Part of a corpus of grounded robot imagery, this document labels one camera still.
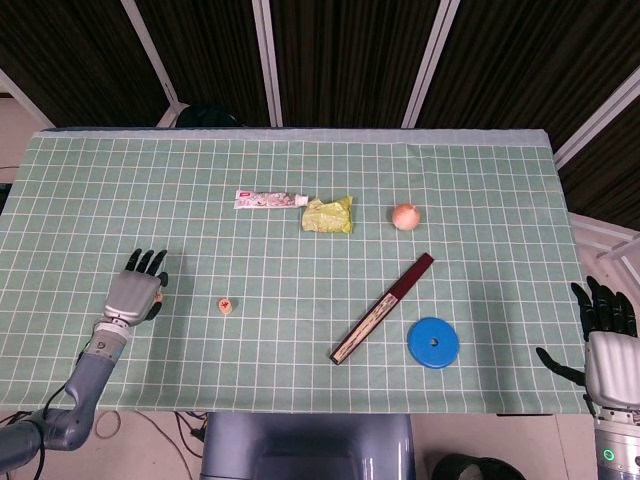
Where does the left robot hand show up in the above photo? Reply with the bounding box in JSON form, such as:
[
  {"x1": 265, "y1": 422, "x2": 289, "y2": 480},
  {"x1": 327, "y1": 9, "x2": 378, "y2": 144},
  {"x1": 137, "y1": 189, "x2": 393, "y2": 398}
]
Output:
[{"x1": 102, "y1": 248, "x2": 170, "y2": 329}]

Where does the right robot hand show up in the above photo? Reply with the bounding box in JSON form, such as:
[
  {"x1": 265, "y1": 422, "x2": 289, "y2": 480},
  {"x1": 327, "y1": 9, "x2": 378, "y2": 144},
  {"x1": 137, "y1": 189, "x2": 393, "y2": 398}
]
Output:
[{"x1": 535, "y1": 275, "x2": 640, "y2": 414}]

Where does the green grid tablecloth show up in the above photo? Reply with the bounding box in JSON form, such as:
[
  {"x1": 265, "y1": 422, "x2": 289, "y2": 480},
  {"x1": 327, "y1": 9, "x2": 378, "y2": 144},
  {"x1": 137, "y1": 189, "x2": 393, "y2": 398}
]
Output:
[{"x1": 0, "y1": 128, "x2": 591, "y2": 416}]

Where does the white metal rack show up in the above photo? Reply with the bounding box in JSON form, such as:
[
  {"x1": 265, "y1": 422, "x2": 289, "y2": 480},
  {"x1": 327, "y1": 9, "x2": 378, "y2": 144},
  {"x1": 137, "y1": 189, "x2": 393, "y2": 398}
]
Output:
[{"x1": 567, "y1": 212, "x2": 640, "y2": 296}]

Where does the white pink toothpaste tube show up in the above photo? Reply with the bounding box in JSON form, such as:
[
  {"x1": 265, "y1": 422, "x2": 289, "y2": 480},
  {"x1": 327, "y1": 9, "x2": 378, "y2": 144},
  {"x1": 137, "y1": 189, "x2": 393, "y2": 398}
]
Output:
[{"x1": 233, "y1": 188, "x2": 310, "y2": 211}]

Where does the blue disc with hole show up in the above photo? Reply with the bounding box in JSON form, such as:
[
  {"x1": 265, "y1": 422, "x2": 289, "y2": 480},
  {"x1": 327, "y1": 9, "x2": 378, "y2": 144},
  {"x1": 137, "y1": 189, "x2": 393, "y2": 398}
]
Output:
[{"x1": 406, "y1": 316, "x2": 461, "y2": 371}]

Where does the black waste bin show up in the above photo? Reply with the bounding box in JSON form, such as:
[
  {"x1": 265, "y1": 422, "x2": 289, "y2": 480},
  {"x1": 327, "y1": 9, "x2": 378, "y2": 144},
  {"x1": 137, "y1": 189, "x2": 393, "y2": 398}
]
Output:
[{"x1": 431, "y1": 453, "x2": 527, "y2": 480}]

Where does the black chair back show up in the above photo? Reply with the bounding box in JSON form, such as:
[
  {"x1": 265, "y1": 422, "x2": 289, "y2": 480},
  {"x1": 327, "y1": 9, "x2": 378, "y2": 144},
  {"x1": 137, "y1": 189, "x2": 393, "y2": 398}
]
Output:
[{"x1": 175, "y1": 103, "x2": 245, "y2": 129}]

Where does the yellow-green snack bag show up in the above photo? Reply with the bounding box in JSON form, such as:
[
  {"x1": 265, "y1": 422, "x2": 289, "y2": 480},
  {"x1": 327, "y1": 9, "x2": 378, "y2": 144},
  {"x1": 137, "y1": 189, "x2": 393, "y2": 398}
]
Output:
[{"x1": 300, "y1": 194, "x2": 355, "y2": 235}]

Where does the blue-grey robot torso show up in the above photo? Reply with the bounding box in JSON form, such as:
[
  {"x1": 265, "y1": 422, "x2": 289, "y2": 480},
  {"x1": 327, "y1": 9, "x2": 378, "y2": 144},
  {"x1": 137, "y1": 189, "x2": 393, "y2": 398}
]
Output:
[{"x1": 199, "y1": 412, "x2": 417, "y2": 480}]

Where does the dark red folding fan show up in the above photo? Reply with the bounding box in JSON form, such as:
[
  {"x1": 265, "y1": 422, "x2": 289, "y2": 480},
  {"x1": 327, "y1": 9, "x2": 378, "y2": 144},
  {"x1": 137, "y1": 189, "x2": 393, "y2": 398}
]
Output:
[{"x1": 328, "y1": 252, "x2": 435, "y2": 365}]

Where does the onion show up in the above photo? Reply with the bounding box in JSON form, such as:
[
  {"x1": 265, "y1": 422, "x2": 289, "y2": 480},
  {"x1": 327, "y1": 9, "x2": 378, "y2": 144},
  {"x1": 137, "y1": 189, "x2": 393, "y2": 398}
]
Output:
[{"x1": 391, "y1": 203, "x2": 423, "y2": 231}]

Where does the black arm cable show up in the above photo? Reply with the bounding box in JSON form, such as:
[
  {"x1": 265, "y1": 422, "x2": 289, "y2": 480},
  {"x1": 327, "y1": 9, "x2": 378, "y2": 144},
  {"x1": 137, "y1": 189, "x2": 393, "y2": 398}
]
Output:
[{"x1": 34, "y1": 349, "x2": 87, "y2": 480}]

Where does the floor cable cluster with plug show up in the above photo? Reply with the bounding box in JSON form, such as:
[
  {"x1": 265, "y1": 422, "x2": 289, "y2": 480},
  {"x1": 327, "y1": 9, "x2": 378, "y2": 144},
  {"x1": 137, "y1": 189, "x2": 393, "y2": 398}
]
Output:
[{"x1": 149, "y1": 410, "x2": 207, "y2": 480}]

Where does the white partition frame post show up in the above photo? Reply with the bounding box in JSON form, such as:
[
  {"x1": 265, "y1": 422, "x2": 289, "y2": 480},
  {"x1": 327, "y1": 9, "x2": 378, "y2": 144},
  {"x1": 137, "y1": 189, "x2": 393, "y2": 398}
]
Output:
[
  {"x1": 251, "y1": 0, "x2": 284, "y2": 127},
  {"x1": 401, "y1": 0, "x2": 461, "y2": 129},
  {"x1": 0, "y1": 67, "x2": 55, "y2": 130},
  {"x1": 552, "y1": 64, "x2": 640, "y2": 170},
  {"x1": 119, "y1": 0, "x2": 181, "y2": 126}
]

